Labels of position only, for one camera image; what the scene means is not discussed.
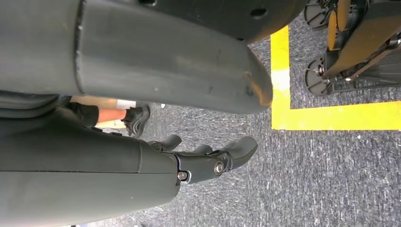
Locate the person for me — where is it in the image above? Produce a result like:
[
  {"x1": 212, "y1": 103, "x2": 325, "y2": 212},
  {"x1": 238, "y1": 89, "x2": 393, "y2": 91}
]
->
[{"x1": 67, "y1": 95, "x2": 166, "y2": 139}]

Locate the yellow floor tape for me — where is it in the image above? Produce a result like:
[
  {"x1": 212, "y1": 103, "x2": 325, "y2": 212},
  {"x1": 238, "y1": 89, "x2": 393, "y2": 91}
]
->
[{"x1": 270, "y1": 25, "x2": 401, "y2": 131}]

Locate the black robot body shell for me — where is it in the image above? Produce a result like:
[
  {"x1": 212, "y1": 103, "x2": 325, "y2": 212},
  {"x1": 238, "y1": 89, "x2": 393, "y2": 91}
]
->
[{"x1": 138, "y1": 0, "x2": 309, "y2": 43}]

